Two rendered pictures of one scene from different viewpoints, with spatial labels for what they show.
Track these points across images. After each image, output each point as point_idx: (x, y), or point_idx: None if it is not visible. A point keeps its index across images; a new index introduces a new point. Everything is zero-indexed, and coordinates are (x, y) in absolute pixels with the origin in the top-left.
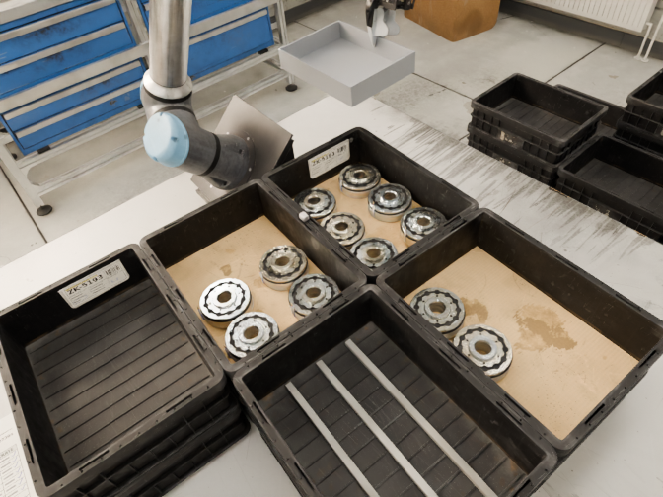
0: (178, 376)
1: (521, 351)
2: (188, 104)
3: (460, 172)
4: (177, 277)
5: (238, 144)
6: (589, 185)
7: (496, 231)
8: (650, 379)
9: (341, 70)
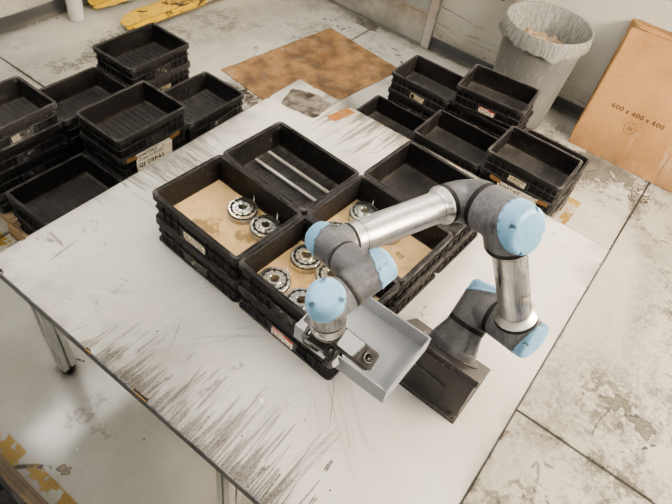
0: None
1: (220, 217)
2: (493, 321)
3: (232, 420)
4: (428, 249)
5: (443, 336)
6: None
7: None
8: (139, 248)
9: (363, 338)
